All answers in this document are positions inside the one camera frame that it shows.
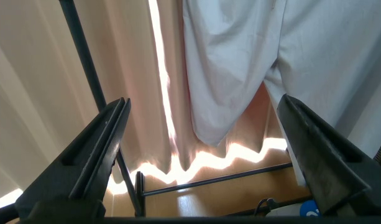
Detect black clothes rack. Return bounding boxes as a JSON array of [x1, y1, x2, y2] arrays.
[[58, 0, 314, 218]]

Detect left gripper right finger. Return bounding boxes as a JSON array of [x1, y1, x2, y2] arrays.
[[276, 94, 381, 215]]

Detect pale grey shorts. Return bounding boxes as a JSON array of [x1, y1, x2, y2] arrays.
[[182, 0, 381, 187]]

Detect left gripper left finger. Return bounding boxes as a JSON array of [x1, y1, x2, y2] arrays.
[[14, 97, 132, 218]]

